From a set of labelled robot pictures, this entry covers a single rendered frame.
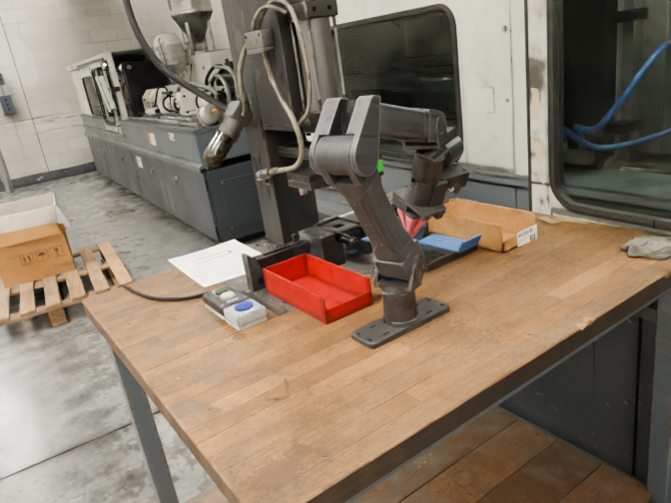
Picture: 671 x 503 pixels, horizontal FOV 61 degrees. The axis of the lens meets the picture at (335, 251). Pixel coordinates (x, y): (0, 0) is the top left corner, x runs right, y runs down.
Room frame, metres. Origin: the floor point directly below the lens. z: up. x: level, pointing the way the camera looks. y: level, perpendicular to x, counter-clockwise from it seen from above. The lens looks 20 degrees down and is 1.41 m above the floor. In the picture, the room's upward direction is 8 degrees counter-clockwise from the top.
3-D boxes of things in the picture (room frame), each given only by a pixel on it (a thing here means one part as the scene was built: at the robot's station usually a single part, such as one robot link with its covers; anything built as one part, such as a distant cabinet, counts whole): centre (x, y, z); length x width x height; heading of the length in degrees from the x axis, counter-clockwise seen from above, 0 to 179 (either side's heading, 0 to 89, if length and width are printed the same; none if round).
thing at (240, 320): (1.08, 0.21, 0.90); 0.07 x 0.07 x 0.06; 32
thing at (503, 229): (1.38, -0.38, 0.93); 0.25 x 0.13 x 0.08; 32
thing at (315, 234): (1.39, -0.03, 0.98); 0.20 x 0.10 x 0.01; 122
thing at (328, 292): (1.14, 0.05, 0.93); 0.25 x 0.12 x 0.06; 32
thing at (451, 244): (1.30, -0.28, 0.93); 0.15 x 0.07 x 0.03; 35
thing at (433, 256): (1.31, -0.23, 0.91); 0.17 x 0.16 x 0.02; 122
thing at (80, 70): (8.02, 2.44, 1.24); 2.95 x 0.98 x 0.90; 29
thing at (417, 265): (0.98, -0.11, 1.00); 0.09 x 0.06 x 0.06; 49
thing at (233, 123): (1.56, 0.23, 1.25); 0.19 x 0.07 x 0.19; 122
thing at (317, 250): (1.39, -0.03, 0.94); 0.20 x 0.10 x 0.07; 122
